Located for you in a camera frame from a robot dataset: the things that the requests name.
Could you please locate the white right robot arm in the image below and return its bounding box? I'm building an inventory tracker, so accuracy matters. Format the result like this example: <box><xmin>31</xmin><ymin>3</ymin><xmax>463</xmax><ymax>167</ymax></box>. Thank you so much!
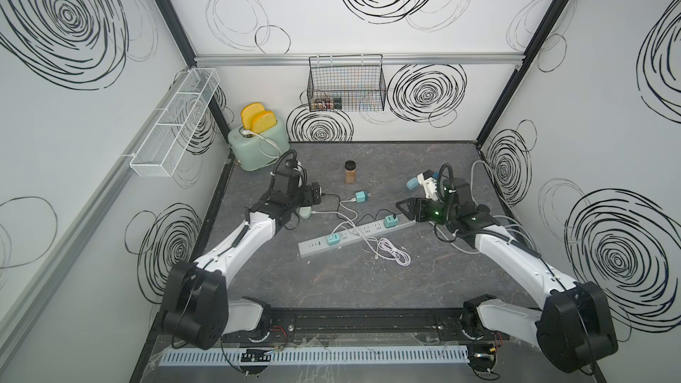
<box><xmin>395</xmin><ymin>171</ymin><xmax>619</xmax><ymax>373</ymax></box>

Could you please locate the white charging cable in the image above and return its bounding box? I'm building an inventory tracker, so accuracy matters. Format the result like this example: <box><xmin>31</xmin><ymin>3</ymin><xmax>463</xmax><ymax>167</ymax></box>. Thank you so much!
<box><xmin>310</xmin><ymin>209</ymin><xmax>413</xmax><ymax>268</ymax></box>

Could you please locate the rear yellow toast slice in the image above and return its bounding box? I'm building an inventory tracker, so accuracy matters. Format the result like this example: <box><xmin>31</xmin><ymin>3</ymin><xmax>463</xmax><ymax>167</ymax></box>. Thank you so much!
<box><xmin>240</xmin><ymin>102</ymin><xmax>265</xmax><ymax>131</ymax></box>

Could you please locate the yellow toast slice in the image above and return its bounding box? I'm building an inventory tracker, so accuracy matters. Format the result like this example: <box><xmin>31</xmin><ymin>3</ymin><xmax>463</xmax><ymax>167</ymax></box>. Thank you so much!
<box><xmin>240</xmin><ymin>102</ymin><xmax>265</xmax><ymax>131</ymax></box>
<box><xmin>250</xmin><ymin>110</ymin><xmax>278</xmax><ymax>134</ymax></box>

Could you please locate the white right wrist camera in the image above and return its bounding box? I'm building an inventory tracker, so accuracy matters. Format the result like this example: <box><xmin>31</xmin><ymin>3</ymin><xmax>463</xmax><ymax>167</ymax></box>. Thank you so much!
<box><xmin>417</xmin><ymin>170</ymin><xmax>439</xmax><ymax>201</ymax></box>

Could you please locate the pale green round earbud case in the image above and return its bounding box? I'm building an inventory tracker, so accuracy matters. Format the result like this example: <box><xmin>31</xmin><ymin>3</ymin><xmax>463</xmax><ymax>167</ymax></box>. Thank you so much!
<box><xmin>298</xmin><ymin>207</ymin><xmax>311</xmax><ymax>219</ymax></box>

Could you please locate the white slotted cable duct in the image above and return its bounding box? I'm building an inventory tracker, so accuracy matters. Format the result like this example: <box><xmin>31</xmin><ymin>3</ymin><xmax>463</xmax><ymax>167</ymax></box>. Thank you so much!
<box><xmin>159</xmin><ymin>345</ymin><xmax>469</xmax><ymax>368</ymax></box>

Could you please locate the white power strip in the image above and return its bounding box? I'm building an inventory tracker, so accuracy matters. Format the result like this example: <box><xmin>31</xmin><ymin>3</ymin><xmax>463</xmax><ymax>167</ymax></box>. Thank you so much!
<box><xmin>298</xmin><ymin>215</ymin><xmax>416</xmax><ymax>258</ymax></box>

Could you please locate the mint green toaster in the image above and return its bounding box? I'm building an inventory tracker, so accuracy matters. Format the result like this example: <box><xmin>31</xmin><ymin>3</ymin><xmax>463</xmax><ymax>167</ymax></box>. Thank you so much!
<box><xmin>228</xmin><ymin>122</ymin><xmax>290</xmax><ymax>171</ymax></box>

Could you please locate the front yellow toast slice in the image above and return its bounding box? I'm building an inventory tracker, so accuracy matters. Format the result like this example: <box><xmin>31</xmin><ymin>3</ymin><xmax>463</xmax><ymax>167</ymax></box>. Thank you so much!
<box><xmin>250</xmin><ymin>110</ymin><xmax>278</xmax><ymax>134</ymax></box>

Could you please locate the teal charger with white cable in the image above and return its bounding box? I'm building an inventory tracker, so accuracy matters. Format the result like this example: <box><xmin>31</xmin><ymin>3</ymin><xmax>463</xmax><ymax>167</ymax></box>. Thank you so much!
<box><xmin>354</xmin><ymin>191</ymin><xmax>370</xmax><ymax>203</ymax></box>

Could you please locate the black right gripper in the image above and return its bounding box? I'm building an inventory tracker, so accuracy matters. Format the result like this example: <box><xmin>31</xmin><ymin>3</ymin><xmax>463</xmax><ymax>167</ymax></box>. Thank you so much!
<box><xmin>397</xmin><ymin>195</ymin><xmax>456</xmax><ymax>225</ymax></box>

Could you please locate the teal charger with black cable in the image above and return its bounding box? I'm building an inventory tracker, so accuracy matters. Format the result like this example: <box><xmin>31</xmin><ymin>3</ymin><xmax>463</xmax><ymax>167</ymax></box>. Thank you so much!
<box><xmin>383</xmin><ymin>215</ymin><xmax>399</xmax><ymax>229</ymax></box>

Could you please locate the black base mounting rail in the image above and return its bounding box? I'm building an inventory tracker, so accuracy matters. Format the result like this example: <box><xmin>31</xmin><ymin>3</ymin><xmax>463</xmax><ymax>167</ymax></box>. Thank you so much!
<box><xmin>153</xmin><ymin>305</ymin><xmax>538</xmax><ymax>344</ymax></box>

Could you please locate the black wire wall basket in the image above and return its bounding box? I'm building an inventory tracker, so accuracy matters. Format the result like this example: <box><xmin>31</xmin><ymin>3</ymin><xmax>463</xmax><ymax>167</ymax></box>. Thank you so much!
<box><xmin>306</xmin><ymin>54</ymin><xmax>388</xmax><ymax>113</ymax></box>

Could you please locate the white wire wall shelf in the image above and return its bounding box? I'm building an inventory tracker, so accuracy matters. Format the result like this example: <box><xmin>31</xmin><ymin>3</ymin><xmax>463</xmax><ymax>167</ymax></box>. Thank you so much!
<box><xmin>129</xmin><ymin>67</ymin><xmax>219</xmax><ymax>177</ymax></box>

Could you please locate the light blue earbud case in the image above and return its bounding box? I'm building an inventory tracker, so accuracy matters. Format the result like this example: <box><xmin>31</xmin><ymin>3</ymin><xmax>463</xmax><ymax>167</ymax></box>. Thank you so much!
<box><xmin>406</xmin><ymin>177</ymin><xmax>420</xmax><ymax>191</ymax></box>

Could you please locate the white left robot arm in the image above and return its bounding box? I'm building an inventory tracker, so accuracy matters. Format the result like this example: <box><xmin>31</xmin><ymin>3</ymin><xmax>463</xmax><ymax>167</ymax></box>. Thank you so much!
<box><xmin>159</xmin><ymin>150</ymin><xmax>321</xmax><ymax>350</ymax></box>

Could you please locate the brown spice bottle black lid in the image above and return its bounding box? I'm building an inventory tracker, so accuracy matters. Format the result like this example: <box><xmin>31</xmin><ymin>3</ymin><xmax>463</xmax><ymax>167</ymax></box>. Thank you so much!
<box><xmin>344</xmin><ymin>161</ymin><xmax>356</xmax><ymax>184</ymax></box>

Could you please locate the black charging cable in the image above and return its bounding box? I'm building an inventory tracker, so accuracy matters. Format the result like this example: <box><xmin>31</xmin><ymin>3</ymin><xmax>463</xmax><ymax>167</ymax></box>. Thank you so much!
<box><xmin>320</xmin><ymin>190</ymin><xmax>395</xmax><ymax>227</ymax></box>

